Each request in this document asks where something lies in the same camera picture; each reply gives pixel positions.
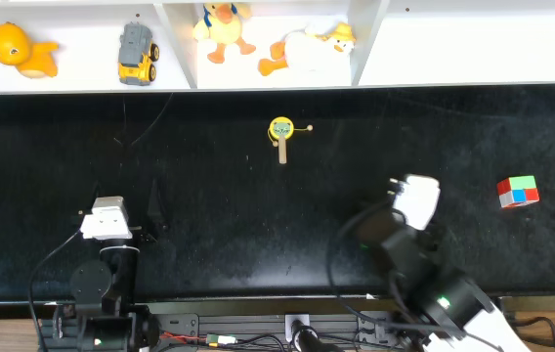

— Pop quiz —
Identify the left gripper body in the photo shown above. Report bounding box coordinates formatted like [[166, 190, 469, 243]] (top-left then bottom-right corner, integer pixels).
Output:
[[127, 223, 161, 244]]

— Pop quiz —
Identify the grey and yellow toy truck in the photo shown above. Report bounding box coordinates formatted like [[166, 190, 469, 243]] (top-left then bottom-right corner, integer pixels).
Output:
[[116, 21, 161, 88]]

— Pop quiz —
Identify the orange rubber duck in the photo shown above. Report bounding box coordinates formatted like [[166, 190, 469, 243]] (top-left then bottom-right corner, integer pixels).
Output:
[[0, 21, 61, 80]]

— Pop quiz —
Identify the yellow wooden rattle drum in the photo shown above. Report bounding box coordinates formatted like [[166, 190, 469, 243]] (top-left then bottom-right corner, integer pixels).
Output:
[[267, 115, 315, 166]]

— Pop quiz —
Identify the yellow plush duck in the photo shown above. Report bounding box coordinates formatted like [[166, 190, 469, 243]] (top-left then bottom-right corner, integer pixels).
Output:
[[192, 2, 258, 66]]

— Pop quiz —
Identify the white plush goose with hat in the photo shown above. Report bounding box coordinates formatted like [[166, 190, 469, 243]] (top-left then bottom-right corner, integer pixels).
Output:
[[256, 22, 358, 78]]

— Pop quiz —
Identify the white shelf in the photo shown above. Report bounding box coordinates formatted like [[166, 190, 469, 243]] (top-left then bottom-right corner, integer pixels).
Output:
[[0, 0, 555, 95]]

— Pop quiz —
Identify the many-coloured puzzle cube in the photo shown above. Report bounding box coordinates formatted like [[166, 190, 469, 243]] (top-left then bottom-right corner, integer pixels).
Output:
[[495, 174, 541, 210]]

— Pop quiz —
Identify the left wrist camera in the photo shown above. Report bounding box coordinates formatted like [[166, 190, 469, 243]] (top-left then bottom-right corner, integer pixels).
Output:
[[79, 196, 134, 242]]

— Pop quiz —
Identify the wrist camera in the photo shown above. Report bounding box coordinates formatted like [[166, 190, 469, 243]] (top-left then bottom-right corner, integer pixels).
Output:
[[391, 173, 442, 232], [79, 196, 134, 242]]

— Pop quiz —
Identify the mounting rail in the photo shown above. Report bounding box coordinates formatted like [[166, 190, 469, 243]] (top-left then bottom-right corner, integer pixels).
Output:
[[37, 298, 555, 352]]

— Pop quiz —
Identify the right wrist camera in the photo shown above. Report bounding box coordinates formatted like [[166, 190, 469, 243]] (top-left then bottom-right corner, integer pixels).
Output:
[[391, 173, 442, 232]]

